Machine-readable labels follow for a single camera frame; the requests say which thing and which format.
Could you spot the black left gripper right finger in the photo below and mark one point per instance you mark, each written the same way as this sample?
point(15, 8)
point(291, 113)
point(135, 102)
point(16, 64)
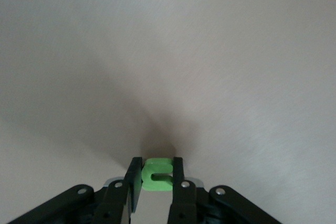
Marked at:
point(183, 203)

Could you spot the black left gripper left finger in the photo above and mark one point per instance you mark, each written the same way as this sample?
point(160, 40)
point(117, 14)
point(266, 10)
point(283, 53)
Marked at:
point(115, 203)

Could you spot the green letter u block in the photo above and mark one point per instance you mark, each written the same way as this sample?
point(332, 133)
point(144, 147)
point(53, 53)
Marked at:
point(149, 182)

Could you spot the brown table mat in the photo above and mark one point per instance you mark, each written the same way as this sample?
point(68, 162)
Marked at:
point(168, 51)

